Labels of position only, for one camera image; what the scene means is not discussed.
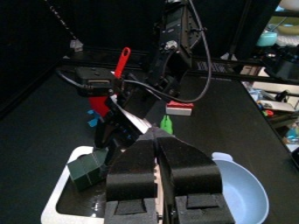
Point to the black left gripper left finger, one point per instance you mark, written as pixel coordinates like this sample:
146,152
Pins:
130,172

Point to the white tag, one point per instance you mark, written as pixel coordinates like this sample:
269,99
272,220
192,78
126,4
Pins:
77,45

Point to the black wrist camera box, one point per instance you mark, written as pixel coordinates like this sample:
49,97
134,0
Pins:
95,80

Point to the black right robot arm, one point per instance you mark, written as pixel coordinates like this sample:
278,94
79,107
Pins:
177,38

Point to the light blue bowl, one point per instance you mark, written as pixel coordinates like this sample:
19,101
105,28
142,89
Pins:
244,192

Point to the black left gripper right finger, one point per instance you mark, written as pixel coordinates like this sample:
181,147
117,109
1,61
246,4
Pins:
194,172

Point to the teal bowl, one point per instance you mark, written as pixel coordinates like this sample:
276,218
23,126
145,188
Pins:
268,39

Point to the red spatula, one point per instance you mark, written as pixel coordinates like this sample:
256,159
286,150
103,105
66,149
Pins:
122,59

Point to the white rectangular tray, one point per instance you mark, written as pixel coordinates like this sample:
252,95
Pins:
58,201

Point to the blue toy piece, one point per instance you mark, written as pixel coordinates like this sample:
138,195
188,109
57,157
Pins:
94,119

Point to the green sushi cube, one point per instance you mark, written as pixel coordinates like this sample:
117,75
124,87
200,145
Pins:
86,170

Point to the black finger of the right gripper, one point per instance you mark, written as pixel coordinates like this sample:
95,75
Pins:
105,132

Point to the green pea pod toy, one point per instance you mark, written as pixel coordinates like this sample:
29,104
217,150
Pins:
166,124

